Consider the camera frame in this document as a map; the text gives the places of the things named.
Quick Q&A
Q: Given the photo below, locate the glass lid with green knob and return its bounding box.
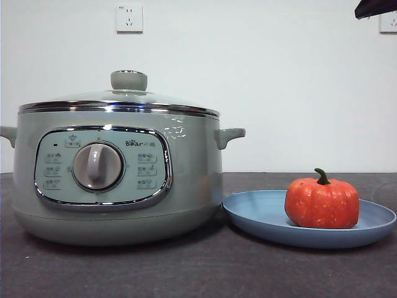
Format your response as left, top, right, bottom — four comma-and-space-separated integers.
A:
17, 70, 220, 119

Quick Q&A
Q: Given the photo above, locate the small orange pumpkin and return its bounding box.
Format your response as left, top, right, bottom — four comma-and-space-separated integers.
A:
284, 168, 361, 230

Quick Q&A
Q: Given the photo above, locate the pale green electric steamer pot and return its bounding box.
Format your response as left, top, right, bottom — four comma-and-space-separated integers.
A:
0, 107, 247, 248

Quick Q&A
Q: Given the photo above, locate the blue round plate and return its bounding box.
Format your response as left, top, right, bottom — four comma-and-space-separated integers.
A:
221, 189, 397, 249

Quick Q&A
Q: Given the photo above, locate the white wall socket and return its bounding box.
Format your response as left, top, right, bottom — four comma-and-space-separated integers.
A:
115, 4, 144, 34
378, 11, 397, 35

